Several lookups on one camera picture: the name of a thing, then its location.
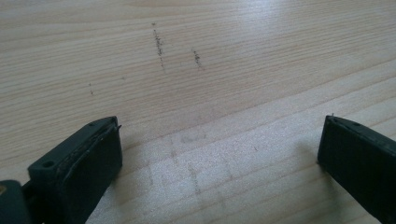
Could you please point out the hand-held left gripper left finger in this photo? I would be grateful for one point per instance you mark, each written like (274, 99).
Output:
(77, 169)

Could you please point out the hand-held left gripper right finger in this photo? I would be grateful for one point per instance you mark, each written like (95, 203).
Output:
(361, 158)

